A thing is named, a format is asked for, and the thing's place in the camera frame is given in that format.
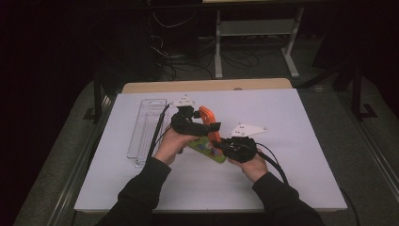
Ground person's left hand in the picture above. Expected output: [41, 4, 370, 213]
[152, 126, 201, 167]

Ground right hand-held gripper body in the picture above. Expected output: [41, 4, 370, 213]
[218, 122, 268, 164]

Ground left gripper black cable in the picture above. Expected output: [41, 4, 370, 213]
[147, 103, 172, 161]

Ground clear plastic rack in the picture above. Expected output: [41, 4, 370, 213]
[126, 98, 170, 169]

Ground black metal stand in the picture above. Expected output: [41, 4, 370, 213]
[83, 67, 106, 121]
[351, 62, 379, 121]

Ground white metal desk frame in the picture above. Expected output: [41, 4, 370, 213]
[214, 8, 305, 79]

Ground person's right hand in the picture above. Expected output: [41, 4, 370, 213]
[227, 149, 269, 184]

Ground green phone case clown print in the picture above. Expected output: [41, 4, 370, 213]
[187, 135, 228, 164]

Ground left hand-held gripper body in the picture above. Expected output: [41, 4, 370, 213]
[169, 93, 202, 137]

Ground aluminium frame rail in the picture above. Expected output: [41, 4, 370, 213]
[338, 93, 399, 202]
[46, 93, 119, 226]

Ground bundle of floor cables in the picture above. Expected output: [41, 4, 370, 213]
[150, 10, 262, 81]

